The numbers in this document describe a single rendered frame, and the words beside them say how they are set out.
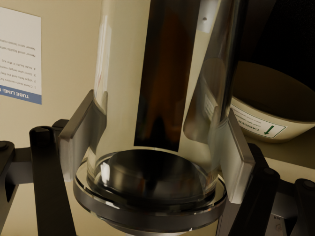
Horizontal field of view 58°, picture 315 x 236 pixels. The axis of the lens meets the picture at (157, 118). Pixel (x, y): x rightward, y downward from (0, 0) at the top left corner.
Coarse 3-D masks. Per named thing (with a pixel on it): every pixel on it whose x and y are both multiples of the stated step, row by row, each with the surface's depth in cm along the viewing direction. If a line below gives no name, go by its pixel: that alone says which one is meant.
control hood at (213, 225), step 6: (222, 174) 38; (216, 222) 36; (204, 228) 36; (210, 228) 36; (216, 228) 36; (186, 234) 35; (192, 234) 35; (198, 234) 35; (204, 234) 35; (210, 234) 36
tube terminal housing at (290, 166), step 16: (272, 112) 49; (256, 144) 39; (272, 144) 40; (288, 144) 41; (304, 144) 42; (272, 160) 37; (288, 160) 37; (304, 160) 38; (288, 176) 38; (304, 176) 38
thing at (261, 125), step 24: (240, 72) 49; (264, 72) 49; (240, 96) 50; (264, 96) 49; (288, 96) 47; (312, 96) 44; (240, 120) 38; (264, 120) 36; (288, 120) 35; (312, 120) 36
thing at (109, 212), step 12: (84, 204) 17; (96, 204) 16; (108, 216) 16; (120, 216) 16; (132, 216) 15; (144, 216) 15; (156, 216) 15; (168, 216) 15; (180, 216) 16; (192, 216) 16; (204, 216) 16; (216, 216) 17; (156, 228) 15; (168, 228) 16; (180, 228) 16
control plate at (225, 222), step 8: (232, 208) 36; (224, 216) 36; (232, 216) 36; (272, 216) 36; (224, 224) 36; (272, 224) 36; (280, 224) 36; (216, 232) 36; (224, 232) 36; (272, 232) 36; (280, 232) 36
